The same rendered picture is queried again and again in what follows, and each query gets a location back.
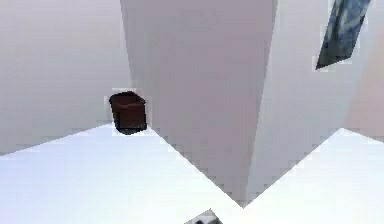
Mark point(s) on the grey and black object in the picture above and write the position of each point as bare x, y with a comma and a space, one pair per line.
204, 219

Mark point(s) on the dark brown bin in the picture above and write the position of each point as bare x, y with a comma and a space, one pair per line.
128, 111

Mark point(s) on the blue framed wall picture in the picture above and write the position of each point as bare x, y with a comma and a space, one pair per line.
341, 31

